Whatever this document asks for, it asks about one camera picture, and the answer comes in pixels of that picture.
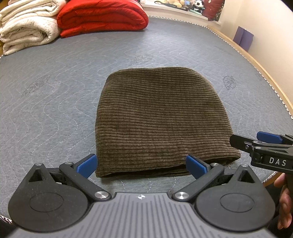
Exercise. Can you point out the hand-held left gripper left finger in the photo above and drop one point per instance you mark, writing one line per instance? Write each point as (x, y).
(88, 165)

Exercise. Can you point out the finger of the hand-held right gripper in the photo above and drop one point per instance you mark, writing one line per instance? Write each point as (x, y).
(267, 136)
(240, 143)

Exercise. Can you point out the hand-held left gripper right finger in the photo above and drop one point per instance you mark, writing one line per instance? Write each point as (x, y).
(196, 167)

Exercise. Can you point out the person's right hand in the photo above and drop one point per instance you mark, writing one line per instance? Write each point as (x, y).
(286, 201)

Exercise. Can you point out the purple board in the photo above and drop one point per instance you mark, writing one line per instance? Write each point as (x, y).
(243, 37)

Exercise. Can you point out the red cushion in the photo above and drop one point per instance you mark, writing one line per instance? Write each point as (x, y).
(212, 9)

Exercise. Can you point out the panda plush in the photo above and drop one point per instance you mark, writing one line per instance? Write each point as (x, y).
(198, 4)

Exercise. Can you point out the red folded quilt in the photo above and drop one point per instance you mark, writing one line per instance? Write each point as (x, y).
(103, 18)

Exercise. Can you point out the cream folded blanket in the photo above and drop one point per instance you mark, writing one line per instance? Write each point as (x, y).
(25, 25)

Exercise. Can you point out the yellow bear plush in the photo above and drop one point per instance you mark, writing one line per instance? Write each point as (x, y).
(176, 2)

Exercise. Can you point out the wooden bed frame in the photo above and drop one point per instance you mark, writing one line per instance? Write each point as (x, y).
(263, 68)

